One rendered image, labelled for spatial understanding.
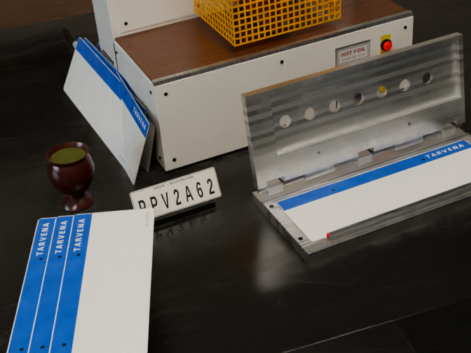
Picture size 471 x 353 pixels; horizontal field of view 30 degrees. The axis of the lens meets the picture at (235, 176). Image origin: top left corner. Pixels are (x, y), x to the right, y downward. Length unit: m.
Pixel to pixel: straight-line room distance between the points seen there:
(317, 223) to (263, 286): 0.16
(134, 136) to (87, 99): 0.26
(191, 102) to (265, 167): 0.20
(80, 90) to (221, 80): 0.43
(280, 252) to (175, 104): 0.35
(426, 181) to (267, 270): 0.35
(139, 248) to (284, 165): 0.34
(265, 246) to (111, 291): 0.32
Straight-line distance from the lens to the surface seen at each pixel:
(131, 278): 1.28
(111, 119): 1.79
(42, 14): 2.47
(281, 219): 1.49
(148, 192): 1.54
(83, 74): 1.95
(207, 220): 1.54
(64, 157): 1.58
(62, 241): 1.38
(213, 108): 1.64
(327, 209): 1.52
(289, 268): 1.42
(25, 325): 1.25
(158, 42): 1.73
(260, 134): 1.50
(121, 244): 1.35
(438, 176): 1.60
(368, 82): 1.59
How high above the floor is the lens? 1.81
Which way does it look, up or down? 34 degrees down
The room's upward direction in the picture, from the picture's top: 5 degrees counter-clockwise
